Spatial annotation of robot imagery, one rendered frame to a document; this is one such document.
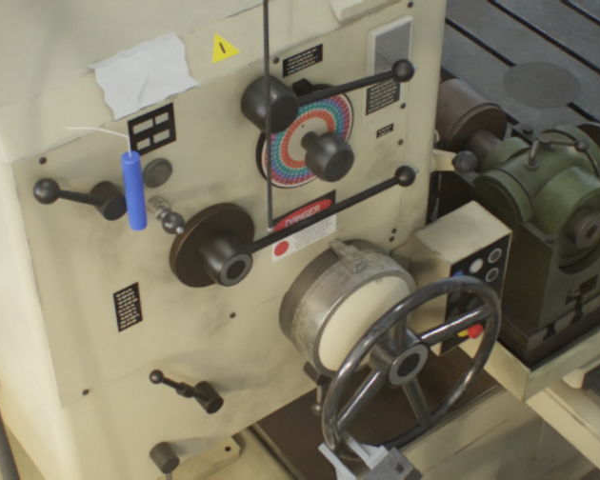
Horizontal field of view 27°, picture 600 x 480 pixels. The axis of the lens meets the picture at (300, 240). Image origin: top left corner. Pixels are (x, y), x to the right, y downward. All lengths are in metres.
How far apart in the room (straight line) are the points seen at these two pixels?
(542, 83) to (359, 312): 1.28
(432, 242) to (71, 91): 0.81
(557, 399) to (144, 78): 1.47
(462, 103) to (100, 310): 1.04
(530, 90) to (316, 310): 1.28
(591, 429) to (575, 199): 0.61
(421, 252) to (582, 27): 1.33
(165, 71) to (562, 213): 0.98
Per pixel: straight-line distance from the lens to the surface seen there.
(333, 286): 2.06
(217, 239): 1.86
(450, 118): 2.59
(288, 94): 1.75
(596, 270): 2.59
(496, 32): 3.37
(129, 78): 1.70
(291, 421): 2.86
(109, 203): 1.69
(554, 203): 2.43
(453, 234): 2.25
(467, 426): 2.99
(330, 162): 1.83
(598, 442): 2.81
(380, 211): 2.14
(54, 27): 1.78
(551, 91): 3.18
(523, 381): 2.59
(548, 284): 2.47
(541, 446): 3.36
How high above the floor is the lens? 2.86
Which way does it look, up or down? 43 degrees down
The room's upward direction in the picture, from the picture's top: straight up
